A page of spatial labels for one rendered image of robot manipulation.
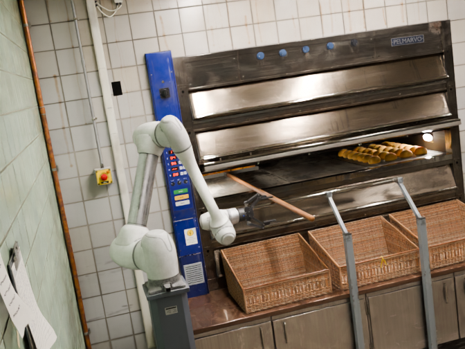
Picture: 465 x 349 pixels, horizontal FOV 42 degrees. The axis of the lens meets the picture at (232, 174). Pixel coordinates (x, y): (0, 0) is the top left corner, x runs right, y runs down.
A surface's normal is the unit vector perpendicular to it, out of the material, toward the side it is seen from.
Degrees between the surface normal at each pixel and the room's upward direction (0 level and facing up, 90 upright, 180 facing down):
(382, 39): 91
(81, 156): 90
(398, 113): 70
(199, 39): 90
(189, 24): 90
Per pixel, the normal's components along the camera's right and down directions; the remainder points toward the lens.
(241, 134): 0.18, -0.21
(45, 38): 0.24, 0.13
